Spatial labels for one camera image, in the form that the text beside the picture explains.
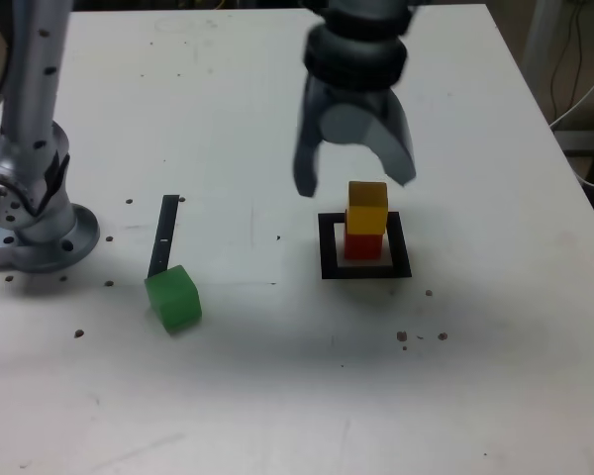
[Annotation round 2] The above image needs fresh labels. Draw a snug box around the yellow cube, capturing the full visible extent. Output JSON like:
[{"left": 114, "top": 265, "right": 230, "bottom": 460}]
[{"left": 345, "top": 180, "right": 390, "bottom": 237}]

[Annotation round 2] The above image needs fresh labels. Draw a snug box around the green cube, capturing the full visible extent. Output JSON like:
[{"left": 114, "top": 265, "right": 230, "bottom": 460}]
[{"left": 144, "top": 264, "right": 203, "bottom": 333}]

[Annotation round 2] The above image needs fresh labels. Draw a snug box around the black tape strip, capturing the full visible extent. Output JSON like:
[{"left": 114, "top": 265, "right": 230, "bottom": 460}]
[{"left": 147, "top": 194, "right": 180, "bottom": 278}]

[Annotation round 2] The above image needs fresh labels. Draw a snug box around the red cube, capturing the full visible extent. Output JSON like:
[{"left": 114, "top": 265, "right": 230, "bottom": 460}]
[{"left": 344, "top": 232, "right": 383, "bottom": 262}]

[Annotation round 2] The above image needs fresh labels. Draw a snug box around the thin black cable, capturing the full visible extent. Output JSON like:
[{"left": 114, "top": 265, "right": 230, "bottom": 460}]
[{"left": 548, "top": 0, "right": 583, "bottom": 118}]

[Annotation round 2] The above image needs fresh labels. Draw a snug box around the white post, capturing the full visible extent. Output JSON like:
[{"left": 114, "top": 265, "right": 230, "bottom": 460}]
[{"left": 521, "top": 0, "right": 568, "bottom": 95}]

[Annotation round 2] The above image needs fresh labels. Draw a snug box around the black tape square outline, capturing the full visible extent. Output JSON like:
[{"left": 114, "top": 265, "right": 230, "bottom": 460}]
[{"left": 317, "top": 211, "right": 413, "bottom": 281}]

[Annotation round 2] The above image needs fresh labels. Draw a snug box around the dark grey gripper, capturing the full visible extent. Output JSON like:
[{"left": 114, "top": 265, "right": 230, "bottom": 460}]
[{"left": 291, "top": 73, "right": 418, "bottom": 199}]

